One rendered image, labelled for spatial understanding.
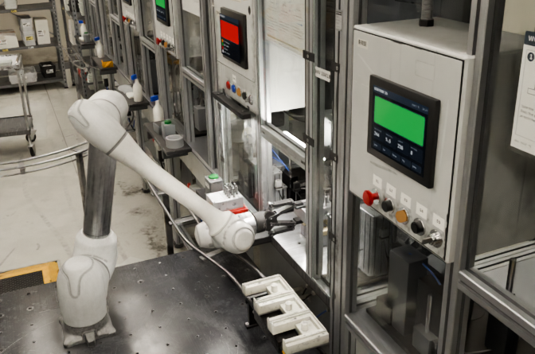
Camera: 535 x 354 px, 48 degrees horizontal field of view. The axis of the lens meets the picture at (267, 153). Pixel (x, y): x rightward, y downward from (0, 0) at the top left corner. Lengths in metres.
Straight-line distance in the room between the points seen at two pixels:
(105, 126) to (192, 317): 0.80
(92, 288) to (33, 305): 0.41
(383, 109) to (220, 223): 0.74
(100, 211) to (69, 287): 0.29
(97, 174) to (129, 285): 0.55
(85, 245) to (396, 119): 1.35
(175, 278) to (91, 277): 0.48
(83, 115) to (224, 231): 0.58
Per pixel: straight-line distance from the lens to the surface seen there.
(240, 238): 1.92
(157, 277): 2.60
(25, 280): 4.08
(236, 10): 2.33
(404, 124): 1.39
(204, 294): 2.46
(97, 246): 2.35
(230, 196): 2.45
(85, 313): 2.26
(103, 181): 2.25
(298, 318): 1.98
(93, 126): 2.00
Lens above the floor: 2.07
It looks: 22 degrees down
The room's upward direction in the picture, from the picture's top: 1 degrees counter-clockwise
